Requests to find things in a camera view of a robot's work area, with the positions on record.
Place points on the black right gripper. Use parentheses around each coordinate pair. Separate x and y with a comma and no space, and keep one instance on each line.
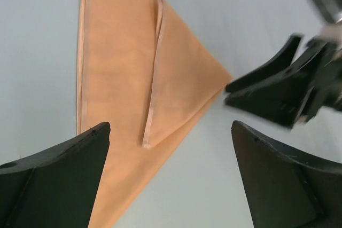
(282,92)

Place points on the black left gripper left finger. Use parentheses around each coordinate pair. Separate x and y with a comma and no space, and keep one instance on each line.
(56,187)

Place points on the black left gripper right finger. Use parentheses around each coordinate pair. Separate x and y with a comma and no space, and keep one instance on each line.
(284,186)

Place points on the peach satin napkin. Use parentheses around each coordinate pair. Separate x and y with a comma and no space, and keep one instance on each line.
(140,68)

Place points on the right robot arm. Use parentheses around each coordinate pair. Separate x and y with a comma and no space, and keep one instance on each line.
(330,12)

